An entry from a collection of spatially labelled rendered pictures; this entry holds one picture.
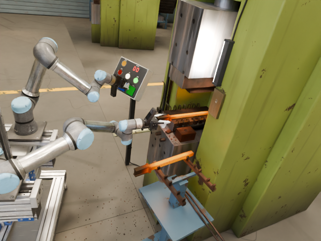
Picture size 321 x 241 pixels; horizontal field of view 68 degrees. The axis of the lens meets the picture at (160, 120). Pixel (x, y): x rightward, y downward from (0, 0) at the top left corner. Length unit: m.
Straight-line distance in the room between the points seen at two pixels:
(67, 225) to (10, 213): 0.75
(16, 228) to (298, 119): 2.06
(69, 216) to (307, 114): 1.99
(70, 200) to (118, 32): 4.81
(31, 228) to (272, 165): 1.79
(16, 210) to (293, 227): 2.38
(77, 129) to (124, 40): 5.18
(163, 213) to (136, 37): 5.42
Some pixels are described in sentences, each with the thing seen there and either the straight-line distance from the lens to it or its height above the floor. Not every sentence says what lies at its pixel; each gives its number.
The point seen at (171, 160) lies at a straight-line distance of 1.42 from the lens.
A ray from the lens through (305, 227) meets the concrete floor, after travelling 2.91.
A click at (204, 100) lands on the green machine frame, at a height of 1.00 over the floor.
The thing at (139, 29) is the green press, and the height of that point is 0.51.
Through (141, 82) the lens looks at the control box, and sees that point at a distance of 1.99.
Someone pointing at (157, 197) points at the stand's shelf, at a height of 0.71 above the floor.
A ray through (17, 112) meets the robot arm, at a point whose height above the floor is 1.00.
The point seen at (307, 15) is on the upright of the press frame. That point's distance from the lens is 1.36.
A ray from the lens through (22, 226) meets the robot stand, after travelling 2.13.
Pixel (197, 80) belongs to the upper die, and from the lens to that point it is 1.61.
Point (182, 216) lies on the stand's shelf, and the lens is 1.52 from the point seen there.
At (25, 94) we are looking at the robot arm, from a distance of 1.89.
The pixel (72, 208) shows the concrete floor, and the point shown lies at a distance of 2.40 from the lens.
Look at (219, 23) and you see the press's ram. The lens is 1.48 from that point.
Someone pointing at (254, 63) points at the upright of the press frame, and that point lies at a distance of 1.28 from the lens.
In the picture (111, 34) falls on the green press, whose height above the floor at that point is 0.32.
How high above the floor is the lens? 1.92
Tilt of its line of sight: 33 degrees down
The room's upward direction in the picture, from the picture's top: 10 degrees clockwise
